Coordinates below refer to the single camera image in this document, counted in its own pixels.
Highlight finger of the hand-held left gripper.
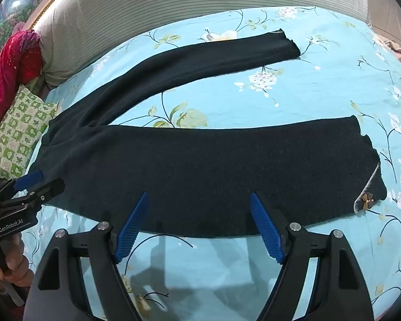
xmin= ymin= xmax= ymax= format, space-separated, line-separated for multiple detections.
xmin=22 ymin=178 xmax=65 ymax=205
xmin=13 ymin=170 xmax=45 ymax=192

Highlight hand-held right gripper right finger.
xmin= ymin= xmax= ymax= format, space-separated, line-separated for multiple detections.
xmin=249 ymin=192 xmax=375 ymax=321

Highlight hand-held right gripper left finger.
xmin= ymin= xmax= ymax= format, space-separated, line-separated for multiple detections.
xmin=26 ymin=192 xmax=150 ymax=321

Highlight dark knit pants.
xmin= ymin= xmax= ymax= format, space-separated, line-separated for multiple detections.
xmin=27 ymin=28 xmax=388 ymax=239

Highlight person's left hand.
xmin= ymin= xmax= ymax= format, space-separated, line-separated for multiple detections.
xmin=0 ymin=232 xmax=36 ymax=290

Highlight green checkered pillow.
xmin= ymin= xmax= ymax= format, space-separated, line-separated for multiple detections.
xmin=0 ymin=85 xmax=58 ymax=179

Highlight red sequined cloth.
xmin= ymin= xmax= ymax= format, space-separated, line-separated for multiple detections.
xmin=0 ymin=29 xmax=43 ymax=148

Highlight blue floral bed sheet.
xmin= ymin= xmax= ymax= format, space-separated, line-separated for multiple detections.
xmin=18 ymin=7 xmax=401 ymax=321

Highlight gold framed landscape painting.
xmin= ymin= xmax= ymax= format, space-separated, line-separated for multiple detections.
xmin=0 ymin=0 xmax=84 ymax=71

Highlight striped beige headboard cushion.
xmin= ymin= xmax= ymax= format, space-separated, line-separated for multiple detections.
xmin=33 ymin=0 xmax=373 ymax=87

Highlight pinkish cloth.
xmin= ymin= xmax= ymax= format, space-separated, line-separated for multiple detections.
xmin=383 ymin=38 xmax=401 ymax=71

